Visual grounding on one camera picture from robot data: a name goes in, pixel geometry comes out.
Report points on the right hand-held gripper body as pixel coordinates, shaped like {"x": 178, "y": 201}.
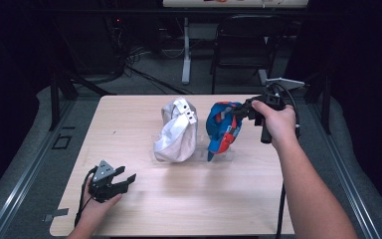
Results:
{"x": 275, "y": 99}

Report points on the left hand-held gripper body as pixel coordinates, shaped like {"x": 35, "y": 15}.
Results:
{"x": 103, "y": 186}

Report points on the blue and red cap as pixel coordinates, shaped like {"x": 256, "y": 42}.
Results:
{"x": 220, "y": 129}

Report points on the clear acrylic rack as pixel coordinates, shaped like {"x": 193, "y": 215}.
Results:
{"x": 200, "y": 155}

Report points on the person's left hand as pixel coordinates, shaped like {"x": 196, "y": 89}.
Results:
{"x": 94, "y": 209}

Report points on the person's right hand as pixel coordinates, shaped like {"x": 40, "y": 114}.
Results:
{"x": 282, "y": 124}

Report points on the black metal stand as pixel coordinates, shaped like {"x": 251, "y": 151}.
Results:
{"x": 54, "y": 99}
{"x": 326, "y": 106}

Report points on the grey tape strip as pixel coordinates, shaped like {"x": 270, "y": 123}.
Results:
{"x": 56, "y": 214}

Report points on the white cap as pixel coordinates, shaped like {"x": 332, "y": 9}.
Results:
{"x": 177, "y": 139}

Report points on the black folding chair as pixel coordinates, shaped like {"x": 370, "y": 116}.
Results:
{"x": 242, "y": 36}

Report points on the white desk leg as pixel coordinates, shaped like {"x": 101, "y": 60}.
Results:
{"x": 186, "y": 59}

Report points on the black computer case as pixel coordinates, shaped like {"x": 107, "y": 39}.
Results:
{"x": 89, "y": 43}

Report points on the aluminium floor rail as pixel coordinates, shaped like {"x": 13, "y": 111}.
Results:
{"x": 344, "y": 179}
{"x": 23, "y": 176}

